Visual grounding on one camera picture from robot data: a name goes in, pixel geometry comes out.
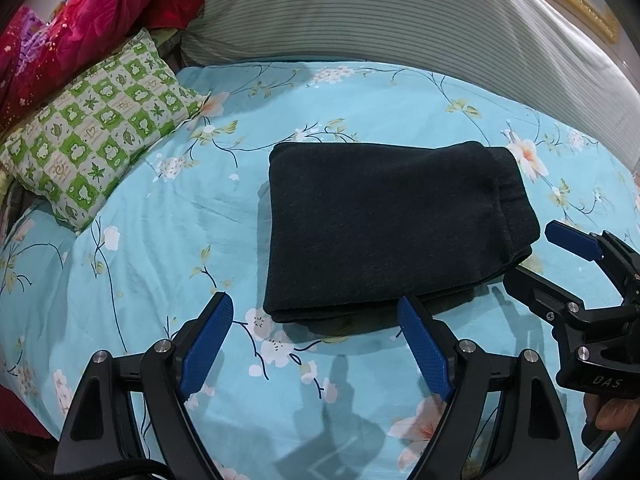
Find green checked pillow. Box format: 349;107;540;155
0;27;213;233

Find black pants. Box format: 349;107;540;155
262;141;541;325

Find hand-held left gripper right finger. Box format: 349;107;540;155
396;294;578;480

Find red floral blanket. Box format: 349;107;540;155
0;0;216;131

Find blue floral bed sheet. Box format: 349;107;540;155
0;60;640;480

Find person's right hand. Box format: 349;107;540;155
582;392;633;431

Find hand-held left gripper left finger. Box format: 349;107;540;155
52;291;235;480

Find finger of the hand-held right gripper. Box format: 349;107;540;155
502;266;587;334
545;219;640;307

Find grey striped pillow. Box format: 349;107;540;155
180;0;640;171

